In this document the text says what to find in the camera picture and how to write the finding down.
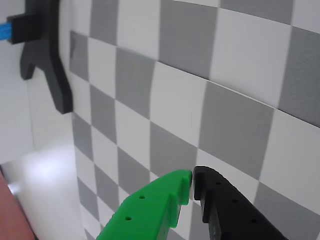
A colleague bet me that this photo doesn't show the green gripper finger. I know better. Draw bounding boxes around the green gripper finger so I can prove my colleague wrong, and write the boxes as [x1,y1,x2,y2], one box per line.
[95,169,193,240]

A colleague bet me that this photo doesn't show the blue plastic part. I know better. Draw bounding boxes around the blue plastic part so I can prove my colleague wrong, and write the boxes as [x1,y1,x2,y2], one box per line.
[0,21,13,42]

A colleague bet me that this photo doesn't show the grey white checkerboard mat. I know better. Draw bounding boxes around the grey white checkerboard mat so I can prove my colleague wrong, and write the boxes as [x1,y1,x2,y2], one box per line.
[68,0,320,240]

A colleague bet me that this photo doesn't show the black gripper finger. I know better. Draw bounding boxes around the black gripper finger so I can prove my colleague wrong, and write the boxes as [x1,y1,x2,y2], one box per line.
[191,165,288,240]

